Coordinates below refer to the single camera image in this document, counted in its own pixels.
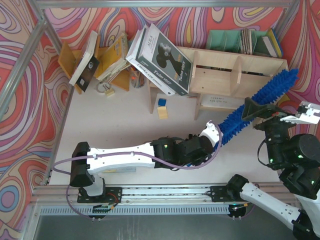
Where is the blue fluffy duster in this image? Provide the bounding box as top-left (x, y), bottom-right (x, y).
top-left (187, 67), bottom-right (300, 167)

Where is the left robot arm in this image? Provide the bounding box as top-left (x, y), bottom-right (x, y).
top-left (69, 134), bottom-right (215, 197)

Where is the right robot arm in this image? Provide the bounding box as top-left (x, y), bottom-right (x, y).
top-left (226, 97), bottom-right (320, 240)

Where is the light wooden bookshelf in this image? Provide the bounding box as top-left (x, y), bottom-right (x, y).
top-left (147, 46), bottom-right (291, 130)

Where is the spiral notebook white cover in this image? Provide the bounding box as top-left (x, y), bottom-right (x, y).
top-left (201, 94), bottom-right (245, 110)

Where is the blue eraser block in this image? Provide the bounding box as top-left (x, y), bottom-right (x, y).
top-left (158, 98), bottom-right (167, 107)

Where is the beige calculator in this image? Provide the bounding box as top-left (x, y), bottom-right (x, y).
top-left (102, 167), bottom-right (136, 174)

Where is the green desk organizer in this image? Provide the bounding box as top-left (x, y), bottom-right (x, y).
top-left (205, 29), bottom-right (278, 58)

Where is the blue covered notebook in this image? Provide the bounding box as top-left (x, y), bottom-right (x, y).
top-left (262, 28), bottom-right (284, 59)

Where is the pencil cup with pencils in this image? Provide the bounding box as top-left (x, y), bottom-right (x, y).
top-left (129, 66), bottom-right (145, 89)

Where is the white Chokladfabriken book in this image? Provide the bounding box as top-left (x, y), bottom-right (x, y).
top-left (125, 25), bottom-right (176, 96)

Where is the Twins story book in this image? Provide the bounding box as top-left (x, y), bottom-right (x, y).
top-left (136, 23), bottom-right (193, 96)

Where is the yellow worn book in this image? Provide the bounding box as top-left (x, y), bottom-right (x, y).
top-left (96, 32), bottom-right (129, 83)

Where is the black white paperback book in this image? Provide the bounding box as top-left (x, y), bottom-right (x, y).
top-left (69, 30), bottom-right (99, 92)

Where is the orange wooden book stand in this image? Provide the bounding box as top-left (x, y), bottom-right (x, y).
top-left (58, 35), bottom-right (130, 94)

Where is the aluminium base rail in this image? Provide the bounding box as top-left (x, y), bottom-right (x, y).
top-left (31, 184), bottom-right (301, 205)

